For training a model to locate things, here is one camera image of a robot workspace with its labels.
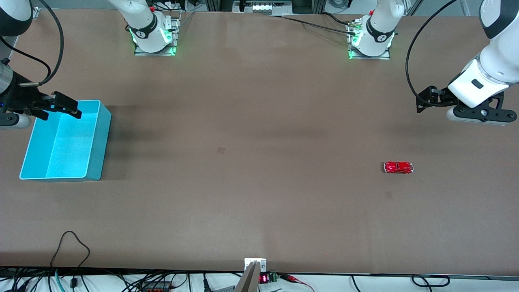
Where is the red beetle toy car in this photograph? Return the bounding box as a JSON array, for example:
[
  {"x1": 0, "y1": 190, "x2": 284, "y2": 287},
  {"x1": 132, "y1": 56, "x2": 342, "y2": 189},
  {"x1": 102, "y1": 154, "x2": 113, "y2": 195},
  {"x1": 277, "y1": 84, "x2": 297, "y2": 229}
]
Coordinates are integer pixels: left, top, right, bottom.
[{"x1": 383, "y1": 161, "x2": 414, "y2": 174}]

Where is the blue plastic box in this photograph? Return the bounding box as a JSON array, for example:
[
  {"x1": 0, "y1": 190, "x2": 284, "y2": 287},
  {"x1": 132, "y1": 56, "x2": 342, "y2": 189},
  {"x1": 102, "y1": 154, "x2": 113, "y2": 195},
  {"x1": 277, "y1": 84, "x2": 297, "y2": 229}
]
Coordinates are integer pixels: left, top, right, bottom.
[{"x1": 19, "y1": 100, "x2": 112, "y2": 181}]

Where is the white lit device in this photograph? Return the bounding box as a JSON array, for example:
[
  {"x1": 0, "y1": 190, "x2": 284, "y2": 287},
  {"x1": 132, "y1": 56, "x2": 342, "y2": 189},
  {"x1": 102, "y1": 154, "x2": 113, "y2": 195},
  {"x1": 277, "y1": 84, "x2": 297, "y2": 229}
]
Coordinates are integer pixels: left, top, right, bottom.
[{"x1": 251, "y1": 2, "x2": 292, "y2": 13}]

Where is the dark power strip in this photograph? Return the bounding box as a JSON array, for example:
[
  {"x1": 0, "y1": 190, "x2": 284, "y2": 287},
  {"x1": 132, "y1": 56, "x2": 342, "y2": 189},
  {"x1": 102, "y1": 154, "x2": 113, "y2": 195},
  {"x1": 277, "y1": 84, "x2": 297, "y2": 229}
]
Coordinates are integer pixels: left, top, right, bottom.
[{"x1": 140, "y1": 281, "x2": 171, "y2": 292}]

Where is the red clip lead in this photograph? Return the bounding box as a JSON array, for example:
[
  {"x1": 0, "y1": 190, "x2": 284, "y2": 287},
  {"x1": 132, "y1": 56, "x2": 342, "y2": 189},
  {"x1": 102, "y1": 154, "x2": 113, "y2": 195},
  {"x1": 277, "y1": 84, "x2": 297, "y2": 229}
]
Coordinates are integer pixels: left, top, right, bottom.
[{"x1": 280, "y1": 274, "x2": 315, "y2": 292}]

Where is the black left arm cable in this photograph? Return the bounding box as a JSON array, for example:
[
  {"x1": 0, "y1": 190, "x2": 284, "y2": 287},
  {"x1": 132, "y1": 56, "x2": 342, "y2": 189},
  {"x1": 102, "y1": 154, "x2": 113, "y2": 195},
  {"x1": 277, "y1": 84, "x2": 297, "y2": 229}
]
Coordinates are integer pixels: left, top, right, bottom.
[{"x1": 406, "y1": 0, "x2": 461, "y2": 107}]

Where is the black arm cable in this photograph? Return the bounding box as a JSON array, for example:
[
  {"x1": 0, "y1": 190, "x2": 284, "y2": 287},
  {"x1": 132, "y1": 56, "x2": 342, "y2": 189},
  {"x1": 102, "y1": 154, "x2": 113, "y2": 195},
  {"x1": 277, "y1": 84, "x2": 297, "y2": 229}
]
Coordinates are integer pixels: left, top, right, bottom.
[
  {"x1": 406, "y1": 0, "x2": 461, "y2": 107},
  {"x1": 0, "y1": 0, "x2": 64, "y2": 86}
]

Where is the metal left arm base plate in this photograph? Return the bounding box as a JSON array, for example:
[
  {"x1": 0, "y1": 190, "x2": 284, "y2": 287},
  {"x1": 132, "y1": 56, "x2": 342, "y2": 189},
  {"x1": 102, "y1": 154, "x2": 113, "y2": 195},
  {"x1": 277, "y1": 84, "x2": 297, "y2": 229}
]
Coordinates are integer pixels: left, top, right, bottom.
[{"x1": 348, "y1": 18, "x2": 391, "y2": 60}]

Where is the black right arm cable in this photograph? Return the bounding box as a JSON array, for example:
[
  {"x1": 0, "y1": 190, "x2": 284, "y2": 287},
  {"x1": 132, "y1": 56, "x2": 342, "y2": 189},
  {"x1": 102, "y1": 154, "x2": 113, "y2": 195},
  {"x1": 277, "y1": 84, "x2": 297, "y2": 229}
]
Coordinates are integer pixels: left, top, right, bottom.
[{"x1": 0, "y1": 0, "x2": 64, "y2": 86}]

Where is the short black plug cable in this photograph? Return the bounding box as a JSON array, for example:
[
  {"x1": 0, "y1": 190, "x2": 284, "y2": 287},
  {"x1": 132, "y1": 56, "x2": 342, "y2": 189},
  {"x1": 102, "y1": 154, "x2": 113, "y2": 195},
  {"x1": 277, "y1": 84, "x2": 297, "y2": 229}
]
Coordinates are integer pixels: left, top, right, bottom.
[{"x1": 322, "y1": 12, "x2": 353, "y2": 26}]

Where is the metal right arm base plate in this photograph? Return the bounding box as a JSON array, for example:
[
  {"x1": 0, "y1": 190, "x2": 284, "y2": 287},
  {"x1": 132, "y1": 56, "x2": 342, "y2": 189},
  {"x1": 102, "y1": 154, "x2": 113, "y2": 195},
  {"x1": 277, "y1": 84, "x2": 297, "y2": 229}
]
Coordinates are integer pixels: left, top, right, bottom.
[{"x1": 134, "y1": 12, "x2": 181, "y2": 56}]

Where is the thick black table cable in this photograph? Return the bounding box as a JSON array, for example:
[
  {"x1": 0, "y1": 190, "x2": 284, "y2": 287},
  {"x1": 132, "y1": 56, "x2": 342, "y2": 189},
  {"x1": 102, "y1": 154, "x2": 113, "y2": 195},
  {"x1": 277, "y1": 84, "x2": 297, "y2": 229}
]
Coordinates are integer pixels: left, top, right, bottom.
[{"x1": 264, "y1": 15, "x2": 357, "y2": 36}]

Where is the thin black looped cable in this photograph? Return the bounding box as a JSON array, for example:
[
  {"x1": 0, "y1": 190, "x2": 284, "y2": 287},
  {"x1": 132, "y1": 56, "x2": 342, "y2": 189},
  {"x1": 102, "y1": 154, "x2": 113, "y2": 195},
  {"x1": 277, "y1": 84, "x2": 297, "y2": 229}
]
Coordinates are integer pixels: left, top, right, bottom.
[{"x1": 49, "y1": 231, "x2": 91, "y2": 292}]

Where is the aluminium frame rail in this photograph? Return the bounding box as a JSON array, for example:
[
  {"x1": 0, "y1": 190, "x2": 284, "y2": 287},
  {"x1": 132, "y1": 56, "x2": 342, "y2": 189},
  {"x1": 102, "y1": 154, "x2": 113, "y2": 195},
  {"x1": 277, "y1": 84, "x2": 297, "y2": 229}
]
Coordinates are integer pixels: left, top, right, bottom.
[{"x1": 205, "y1": 0, "x2": 325, "y2": 13}]

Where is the black coiled cable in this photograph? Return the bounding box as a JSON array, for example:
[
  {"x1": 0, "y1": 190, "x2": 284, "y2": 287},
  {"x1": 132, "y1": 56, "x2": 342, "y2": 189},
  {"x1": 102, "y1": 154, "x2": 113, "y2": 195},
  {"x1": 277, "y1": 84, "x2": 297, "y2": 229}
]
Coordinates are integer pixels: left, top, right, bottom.
[{"x1": 351, "y1": 275, "x2": 450, "y2": 292}]

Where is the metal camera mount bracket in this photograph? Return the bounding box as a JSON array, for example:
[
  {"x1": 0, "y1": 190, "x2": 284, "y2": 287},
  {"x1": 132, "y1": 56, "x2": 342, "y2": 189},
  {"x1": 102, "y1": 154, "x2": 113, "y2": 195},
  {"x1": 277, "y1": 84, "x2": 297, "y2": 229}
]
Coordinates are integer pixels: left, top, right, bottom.
[{"x1": 234, "y1": 258, "x2": 267, "y2": 292}]

